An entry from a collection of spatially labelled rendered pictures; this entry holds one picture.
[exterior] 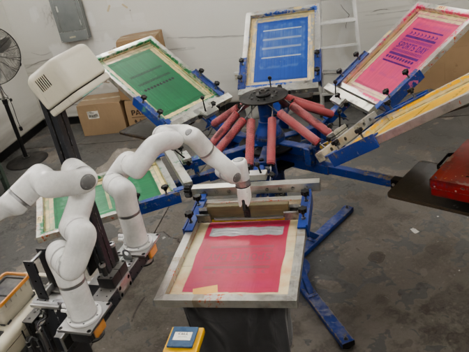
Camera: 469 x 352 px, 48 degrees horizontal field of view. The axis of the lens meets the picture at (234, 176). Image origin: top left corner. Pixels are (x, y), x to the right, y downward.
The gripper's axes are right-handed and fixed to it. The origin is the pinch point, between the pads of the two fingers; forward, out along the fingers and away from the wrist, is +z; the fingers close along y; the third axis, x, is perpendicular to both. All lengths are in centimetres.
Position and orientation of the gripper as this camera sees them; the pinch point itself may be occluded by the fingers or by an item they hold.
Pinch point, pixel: (248, 211)
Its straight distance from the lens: 258.8
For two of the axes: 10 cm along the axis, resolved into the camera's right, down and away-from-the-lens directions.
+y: -1.9, 4.8, -8.5
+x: 9.7, -0.6, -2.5
